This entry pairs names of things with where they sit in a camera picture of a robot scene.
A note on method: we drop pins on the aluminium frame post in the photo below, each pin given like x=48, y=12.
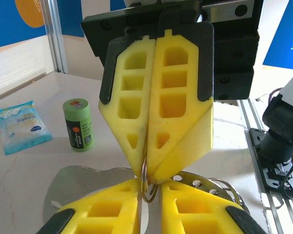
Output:
x=55, y=36

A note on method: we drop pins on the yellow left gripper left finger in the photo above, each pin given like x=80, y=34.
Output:
x=107, y=214

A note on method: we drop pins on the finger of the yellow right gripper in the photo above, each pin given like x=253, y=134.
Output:
x=134, y=126
x=180, y=126

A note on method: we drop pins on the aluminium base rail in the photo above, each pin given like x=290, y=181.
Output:
x=251, y=114

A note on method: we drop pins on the green cylindrical canister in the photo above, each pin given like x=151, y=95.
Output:
x=79, y=126

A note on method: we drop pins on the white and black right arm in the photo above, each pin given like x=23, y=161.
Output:
x=278, y=122

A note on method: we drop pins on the blue wet wipes packet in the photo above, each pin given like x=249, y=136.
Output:
x=22, y=129

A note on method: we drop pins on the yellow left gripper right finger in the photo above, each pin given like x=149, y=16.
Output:
x=197, y=212

